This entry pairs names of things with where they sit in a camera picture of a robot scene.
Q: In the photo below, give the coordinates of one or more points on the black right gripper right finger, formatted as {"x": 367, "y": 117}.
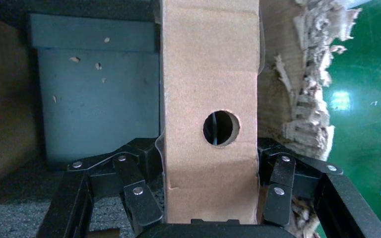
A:
{"x": 285, "y": 193}

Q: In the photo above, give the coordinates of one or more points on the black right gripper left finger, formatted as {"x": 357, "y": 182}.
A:
{"x": 134, "y": 197}

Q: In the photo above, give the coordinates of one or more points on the small cardboard box with hole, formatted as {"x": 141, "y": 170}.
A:
{"x": 210, "y": 65}

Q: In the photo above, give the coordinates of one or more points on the large open cardboard carton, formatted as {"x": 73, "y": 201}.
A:
{"x": 295, "y": 82}

